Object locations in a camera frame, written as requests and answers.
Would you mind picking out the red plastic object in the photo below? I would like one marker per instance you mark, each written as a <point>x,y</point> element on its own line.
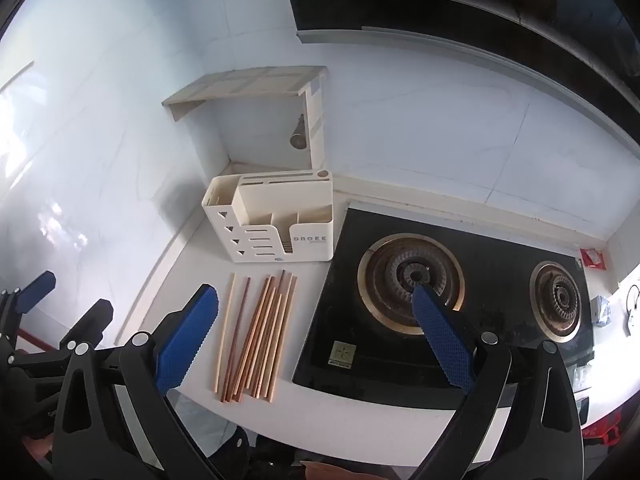
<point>605,430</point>

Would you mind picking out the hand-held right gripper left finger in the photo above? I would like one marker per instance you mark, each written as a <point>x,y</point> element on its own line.
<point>187,340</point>

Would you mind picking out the black range hood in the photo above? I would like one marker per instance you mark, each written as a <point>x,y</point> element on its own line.
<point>450,10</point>

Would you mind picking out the red packet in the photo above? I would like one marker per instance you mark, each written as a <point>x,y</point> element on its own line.
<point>594,258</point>

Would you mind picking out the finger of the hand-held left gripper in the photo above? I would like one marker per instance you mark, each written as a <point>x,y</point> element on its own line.
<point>92,316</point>
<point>36,287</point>

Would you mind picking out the large gas stove burner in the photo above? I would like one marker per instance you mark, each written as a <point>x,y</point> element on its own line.
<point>385,270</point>

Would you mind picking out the small gas stove burner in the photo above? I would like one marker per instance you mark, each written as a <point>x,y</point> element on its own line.
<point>555,302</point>

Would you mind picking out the beige corner shelf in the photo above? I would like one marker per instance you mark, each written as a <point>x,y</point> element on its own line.
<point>250,82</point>

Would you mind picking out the row of wooden chopsticks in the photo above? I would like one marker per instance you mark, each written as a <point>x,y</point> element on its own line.
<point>255,335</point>

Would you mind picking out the black glass gas stove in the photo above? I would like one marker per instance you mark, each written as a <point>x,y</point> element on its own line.
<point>500,280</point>

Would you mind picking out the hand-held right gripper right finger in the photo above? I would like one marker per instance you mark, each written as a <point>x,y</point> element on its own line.
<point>445,340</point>

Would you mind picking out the crumpled white blue bag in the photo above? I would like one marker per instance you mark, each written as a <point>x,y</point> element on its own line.
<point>601,310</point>

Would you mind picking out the white utensil holder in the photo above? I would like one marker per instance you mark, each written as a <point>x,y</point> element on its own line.
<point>295,240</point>

